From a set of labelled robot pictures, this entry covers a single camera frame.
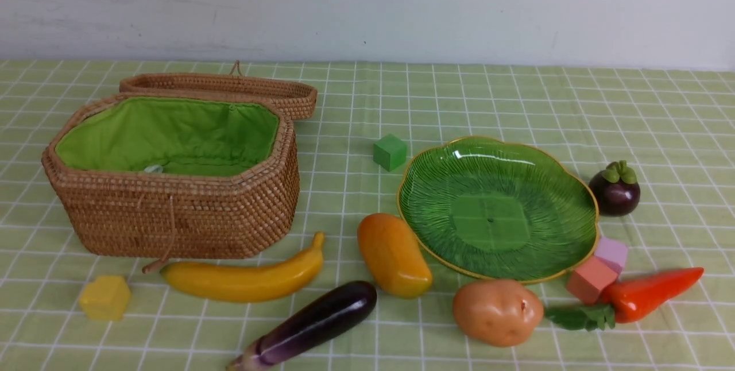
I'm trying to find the woven wicker basket lid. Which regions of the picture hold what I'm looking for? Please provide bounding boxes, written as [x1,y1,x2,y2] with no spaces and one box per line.
[119,60,318,120]

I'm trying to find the purple toy eggplant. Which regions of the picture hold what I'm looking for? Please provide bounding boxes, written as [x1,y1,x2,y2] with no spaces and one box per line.
[226,280,378,370]

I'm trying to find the brown toy potato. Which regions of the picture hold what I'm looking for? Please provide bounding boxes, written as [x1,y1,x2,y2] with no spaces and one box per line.
[452,279,544,347]

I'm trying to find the yellow toy banana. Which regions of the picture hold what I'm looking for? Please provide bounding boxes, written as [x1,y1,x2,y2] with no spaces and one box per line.
[160,231,326,303]

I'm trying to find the yellow foam block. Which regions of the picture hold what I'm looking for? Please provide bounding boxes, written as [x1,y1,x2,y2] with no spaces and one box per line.
[78,275,131,322]

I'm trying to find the green foam cube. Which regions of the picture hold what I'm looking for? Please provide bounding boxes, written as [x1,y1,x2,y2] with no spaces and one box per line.
[373,134,408,172]

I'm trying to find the orange toy carrot green leaves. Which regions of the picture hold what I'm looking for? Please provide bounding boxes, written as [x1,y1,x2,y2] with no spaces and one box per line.
[544,266,705,331]

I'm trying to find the orange toy mango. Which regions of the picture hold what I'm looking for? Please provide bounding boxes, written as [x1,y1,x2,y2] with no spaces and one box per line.
[357,213,433,299]

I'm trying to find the green checkered tablecloth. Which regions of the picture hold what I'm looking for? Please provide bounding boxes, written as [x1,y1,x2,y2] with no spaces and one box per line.
[1,60,734,370]

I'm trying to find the salmon pink foam cube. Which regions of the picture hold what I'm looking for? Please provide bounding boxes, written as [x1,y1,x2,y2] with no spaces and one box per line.
[566,256,618,306]

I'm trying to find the light purple foam cube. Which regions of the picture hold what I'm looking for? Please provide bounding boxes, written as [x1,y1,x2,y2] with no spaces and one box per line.
[595,237,628,275]

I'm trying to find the woven wicker basket green lining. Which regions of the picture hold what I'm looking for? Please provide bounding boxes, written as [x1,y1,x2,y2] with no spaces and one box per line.
[41,93,300,260]

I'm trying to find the green leaf-shaped glass plate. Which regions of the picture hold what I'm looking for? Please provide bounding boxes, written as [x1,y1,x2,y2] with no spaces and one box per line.
[396,136,601,284]

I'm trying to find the dark purple toy mangosteen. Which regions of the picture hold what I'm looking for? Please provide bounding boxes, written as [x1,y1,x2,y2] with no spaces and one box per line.
[588,161,641,217]

